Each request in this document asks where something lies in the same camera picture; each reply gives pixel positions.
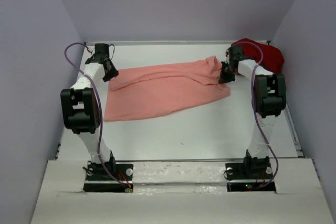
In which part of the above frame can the pink t shirt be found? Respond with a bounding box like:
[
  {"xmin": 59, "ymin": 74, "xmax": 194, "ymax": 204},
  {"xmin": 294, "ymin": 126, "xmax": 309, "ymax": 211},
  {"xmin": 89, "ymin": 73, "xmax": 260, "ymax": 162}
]
[{"xmin": 103, "ymin": 56, "xmax": 230, "ymax": 122}]

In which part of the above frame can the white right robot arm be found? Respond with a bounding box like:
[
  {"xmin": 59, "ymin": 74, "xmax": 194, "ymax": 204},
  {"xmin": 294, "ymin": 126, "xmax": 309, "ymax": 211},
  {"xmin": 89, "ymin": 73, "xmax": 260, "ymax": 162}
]
[{"xmin": 219, "ymin": 41, "xmax": 287, "ymax": 180}]

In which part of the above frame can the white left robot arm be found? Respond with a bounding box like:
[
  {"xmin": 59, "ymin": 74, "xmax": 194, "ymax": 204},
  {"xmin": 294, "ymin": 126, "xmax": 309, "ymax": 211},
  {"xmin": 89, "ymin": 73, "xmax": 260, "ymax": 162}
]
[{"xmin": 60, "ymin": 42, "xmax": 119, "ymax": 179}]

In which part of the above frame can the red t shirt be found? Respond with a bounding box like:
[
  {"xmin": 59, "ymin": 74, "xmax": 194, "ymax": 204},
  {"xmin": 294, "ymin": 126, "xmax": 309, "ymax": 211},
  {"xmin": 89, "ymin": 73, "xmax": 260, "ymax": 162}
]
[{"xmin": 231, "ymin": 38, "xmax": 285, "ymax": 73}]

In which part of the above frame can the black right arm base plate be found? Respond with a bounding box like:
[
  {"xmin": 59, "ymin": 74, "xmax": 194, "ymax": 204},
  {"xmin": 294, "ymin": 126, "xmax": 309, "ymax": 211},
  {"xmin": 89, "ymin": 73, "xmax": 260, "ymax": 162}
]
[{"xmin": 223, "ymin": 163, "xmax": 276, "ymax": 193}]

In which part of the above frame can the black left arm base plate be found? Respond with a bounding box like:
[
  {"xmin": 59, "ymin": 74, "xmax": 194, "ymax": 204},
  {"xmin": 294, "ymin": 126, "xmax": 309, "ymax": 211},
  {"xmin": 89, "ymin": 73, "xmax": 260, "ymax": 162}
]
[{"xmin": 82, "ymin": 162, "xmax": 134, "ymax": 193}]

